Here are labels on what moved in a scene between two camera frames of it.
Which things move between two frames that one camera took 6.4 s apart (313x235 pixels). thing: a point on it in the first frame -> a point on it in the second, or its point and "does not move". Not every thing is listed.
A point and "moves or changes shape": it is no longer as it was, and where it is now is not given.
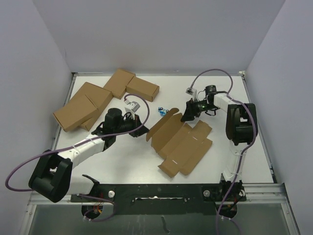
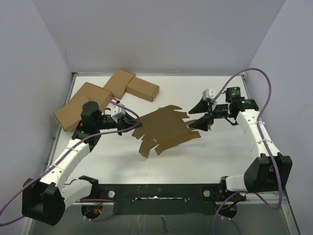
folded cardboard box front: (75, 113) does not move
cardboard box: (117, 82) does not move
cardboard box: (182, 145) moves or changes shape
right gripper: (190, 111) -> (202, 123)
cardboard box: (143, 89) does not move
